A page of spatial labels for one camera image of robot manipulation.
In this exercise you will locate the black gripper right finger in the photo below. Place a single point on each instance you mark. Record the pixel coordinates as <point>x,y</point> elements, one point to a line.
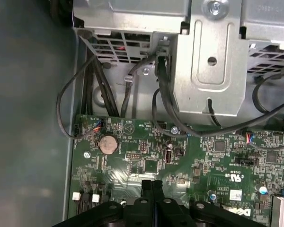
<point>158,191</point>

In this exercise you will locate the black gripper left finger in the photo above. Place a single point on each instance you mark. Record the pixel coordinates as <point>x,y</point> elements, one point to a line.
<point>146,191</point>

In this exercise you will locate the black RAM slot bank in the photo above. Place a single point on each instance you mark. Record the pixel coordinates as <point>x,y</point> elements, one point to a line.
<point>85,203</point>

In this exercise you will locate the green motherboard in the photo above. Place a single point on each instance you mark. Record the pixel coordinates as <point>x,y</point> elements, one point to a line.
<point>191,179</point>

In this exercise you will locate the internal USB port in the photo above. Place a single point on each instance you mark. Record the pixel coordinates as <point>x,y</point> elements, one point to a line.
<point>169,156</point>

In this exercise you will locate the round coin cell battery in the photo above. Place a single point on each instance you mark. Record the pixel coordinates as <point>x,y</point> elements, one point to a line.
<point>108,144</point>

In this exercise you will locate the silver motherboard screw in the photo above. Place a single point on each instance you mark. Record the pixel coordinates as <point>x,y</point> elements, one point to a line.
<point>174,129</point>
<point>86,154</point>

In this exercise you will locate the silver metal drive cage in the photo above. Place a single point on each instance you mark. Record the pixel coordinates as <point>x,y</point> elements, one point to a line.
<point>215,82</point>

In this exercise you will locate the black PC case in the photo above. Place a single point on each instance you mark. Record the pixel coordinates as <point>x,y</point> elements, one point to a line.
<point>26,118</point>

